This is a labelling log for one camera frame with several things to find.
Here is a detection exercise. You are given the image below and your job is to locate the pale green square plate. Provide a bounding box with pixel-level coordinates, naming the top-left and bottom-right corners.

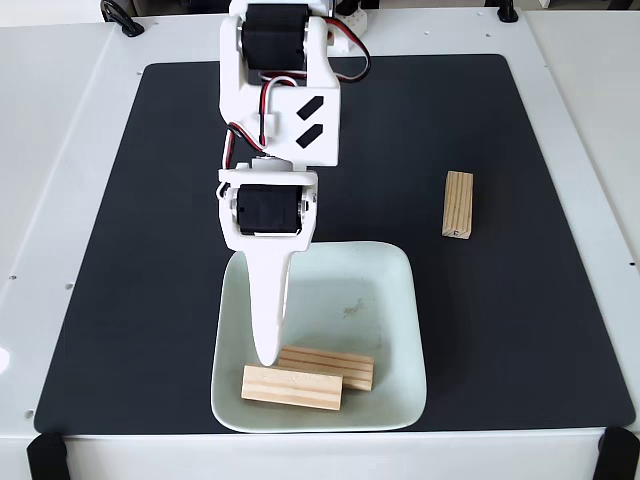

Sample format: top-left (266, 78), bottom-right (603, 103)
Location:
top-left (209, 241), bottom-right (428, 434)

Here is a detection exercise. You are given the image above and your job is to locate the black table mat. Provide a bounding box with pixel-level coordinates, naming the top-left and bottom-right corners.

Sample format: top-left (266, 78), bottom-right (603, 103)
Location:
top-left (32, 53), bottom-right (636, 435)

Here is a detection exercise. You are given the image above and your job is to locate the grooved wooden block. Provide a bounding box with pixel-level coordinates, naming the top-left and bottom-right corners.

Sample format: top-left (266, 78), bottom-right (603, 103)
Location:
top-left (277, 345), bottom-right (377, 393)
top-left (441, 170), bottom-right (475, 242)
top-left (240, 364), bottom-right (345, 413)

